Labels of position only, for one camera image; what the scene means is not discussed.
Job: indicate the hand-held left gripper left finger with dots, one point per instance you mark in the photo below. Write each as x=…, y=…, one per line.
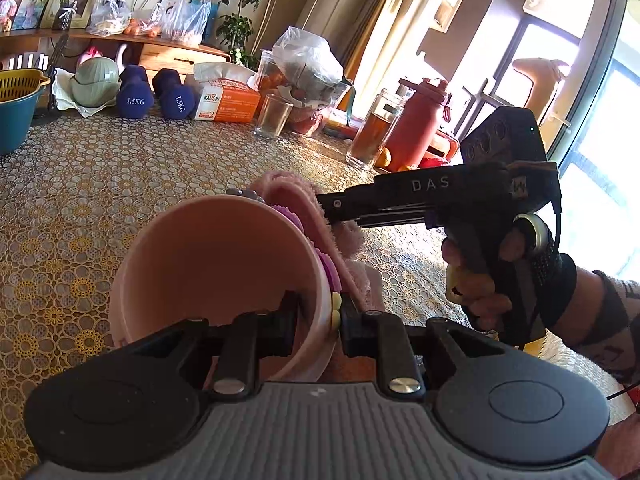
x=287, y=320

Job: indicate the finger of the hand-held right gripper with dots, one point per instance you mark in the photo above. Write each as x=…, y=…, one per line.
x=345, y=202
x=395, y=219

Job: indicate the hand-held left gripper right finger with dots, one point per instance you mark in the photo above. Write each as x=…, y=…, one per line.
x=350, y=325

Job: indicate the pink fluffy towel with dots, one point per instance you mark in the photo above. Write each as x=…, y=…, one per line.
x=347, y=242

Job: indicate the pink round pot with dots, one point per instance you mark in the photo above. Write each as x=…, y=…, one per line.
x=210, y=260

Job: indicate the person's right forearm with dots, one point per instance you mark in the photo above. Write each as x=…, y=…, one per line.
x=610, y=310

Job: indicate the person's right hand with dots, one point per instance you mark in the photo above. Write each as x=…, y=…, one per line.
x=550, y=270

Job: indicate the orange red box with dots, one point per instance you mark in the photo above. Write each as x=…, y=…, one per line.
x=440, y=147

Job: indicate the glass tea bottle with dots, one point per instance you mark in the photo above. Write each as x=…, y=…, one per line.
x=372, y=130

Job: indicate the plastic bag with fruit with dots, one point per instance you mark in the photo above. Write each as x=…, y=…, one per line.
x=310, y=120

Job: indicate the red water bottle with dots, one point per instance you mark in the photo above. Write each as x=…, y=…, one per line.
x=415, y=130

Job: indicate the clear drinking glass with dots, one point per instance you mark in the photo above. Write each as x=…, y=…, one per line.
x=272, y=117

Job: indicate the yellow giraffe toy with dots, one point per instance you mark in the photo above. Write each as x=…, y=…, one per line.
x=540, y=80

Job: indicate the crumpled clear plastic bag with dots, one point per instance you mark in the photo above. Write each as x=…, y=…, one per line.
x=307, y=57

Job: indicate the orange white tissue box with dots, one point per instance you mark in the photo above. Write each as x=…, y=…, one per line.
x=230, y=105

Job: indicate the beige curtain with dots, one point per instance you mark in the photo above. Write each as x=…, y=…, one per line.
x=390, y=20

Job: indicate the blue dumbbell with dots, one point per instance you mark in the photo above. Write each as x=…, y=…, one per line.
x=172, y=97
x=135, y=97

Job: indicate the white tower air conditioner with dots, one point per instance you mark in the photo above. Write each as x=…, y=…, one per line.
x=330, y=0

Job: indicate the gold floral lace tablecloth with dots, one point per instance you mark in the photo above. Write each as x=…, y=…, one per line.
x=125, y=170

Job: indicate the wooden television cabinet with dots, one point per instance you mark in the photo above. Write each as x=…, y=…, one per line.
x=170, y=52

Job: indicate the tall clear plastic bag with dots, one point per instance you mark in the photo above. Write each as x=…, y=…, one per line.
x=192, y=17

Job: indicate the white plastic bag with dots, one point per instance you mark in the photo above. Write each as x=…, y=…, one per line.
x=162, y=17

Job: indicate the pile of small oranges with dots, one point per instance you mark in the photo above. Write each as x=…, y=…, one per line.
x=140, y=28

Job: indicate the green ceramic jar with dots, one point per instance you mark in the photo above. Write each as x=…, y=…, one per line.
x=95, y=80

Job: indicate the pink jug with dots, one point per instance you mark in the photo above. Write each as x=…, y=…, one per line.
x=90, y=54

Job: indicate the white cloth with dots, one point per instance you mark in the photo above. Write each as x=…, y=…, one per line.
x=62, y=95

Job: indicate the black stand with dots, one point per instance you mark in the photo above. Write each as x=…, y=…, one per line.
x=52, y=70

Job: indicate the blue plastic basin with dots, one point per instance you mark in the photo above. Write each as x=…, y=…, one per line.
x=15, y=125

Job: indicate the small vase with plant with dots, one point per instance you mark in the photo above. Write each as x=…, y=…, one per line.
x=62, y=17

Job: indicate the yellow plastic colander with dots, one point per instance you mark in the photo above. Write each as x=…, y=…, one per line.
x=20, y=85

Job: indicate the white slatted rack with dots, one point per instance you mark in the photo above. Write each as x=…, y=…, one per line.
x=22, y=61

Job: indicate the pink bear plush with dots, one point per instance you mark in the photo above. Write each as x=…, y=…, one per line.
x=11, y=0

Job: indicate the cream picture frame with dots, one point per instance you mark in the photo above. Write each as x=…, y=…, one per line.
x=85, y=7

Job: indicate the blue picture frame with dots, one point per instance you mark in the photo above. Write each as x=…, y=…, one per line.
x=27, y=10

